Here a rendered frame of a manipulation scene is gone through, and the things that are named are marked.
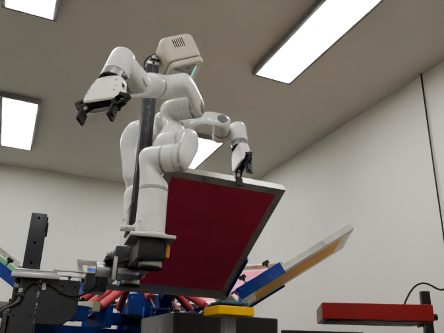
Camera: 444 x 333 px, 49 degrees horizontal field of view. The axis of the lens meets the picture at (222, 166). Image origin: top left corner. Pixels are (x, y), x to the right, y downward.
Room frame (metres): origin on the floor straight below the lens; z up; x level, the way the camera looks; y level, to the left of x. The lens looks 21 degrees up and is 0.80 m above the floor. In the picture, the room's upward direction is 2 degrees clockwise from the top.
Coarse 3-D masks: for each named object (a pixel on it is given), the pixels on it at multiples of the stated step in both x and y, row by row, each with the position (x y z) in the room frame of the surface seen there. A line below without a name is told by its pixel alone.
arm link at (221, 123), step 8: (208, 112) 1.87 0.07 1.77; (184, 120) 1.90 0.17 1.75; (192, 120) 1.89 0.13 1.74; (200, 120) 1.87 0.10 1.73; (208, 120) 1.86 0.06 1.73; (216, 120) 1.86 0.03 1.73; (224, 120) 1.86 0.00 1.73; (184, 128) 1.91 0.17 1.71; (192, 128) 1.90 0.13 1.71; (216, 128) 1.89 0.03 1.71; (224, 128) 1.88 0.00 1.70; (224, 136) 1.93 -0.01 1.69
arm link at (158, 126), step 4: (160, 112) 1.90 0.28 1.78; (156, 116) 1.90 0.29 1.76; (160, 116) 1.90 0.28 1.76; (156, 120) 1.91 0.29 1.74; (160, 120) 1.90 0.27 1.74; (180, 120) 1.90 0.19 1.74; (156, 124) 1.92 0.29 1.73; (160, 124) 1.91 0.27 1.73; (156, 128) 1.95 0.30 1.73; (160, 128) 1.93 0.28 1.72; (156, 132) 2.00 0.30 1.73; (156, 136) 2.01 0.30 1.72; (152, 144) 2.02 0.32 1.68
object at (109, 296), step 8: (88, 296) 3.20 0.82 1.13; (96, 296) 3.01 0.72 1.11; (104, 296) 3.04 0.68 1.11; (112, 296) 2.93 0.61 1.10; (120, 296) 3.48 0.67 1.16; (152, 296) 2.85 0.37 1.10; (176, 296) 3.39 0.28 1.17; (184, 296) 3.13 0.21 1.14; (104, 304) 2.89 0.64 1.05; (120, 304) 3.52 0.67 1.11; (184, 304) 3.45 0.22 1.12; (200, 304) 3.11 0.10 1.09; (208, 304) 3.26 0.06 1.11
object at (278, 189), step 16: (176, 176) 1.97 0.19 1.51; (192, 176) 1.98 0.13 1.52; (208, 176) 2.00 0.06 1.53; (224, 176) 2.03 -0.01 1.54; (272, 192) 2.14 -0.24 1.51; (272, 208) 2.23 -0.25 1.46; (240, 256) 2.50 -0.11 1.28; (144, 288) 2.58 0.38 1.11; (160, 288) 2.60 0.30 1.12; (176, 288) 2.63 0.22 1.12; (224, 288) 2.70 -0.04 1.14
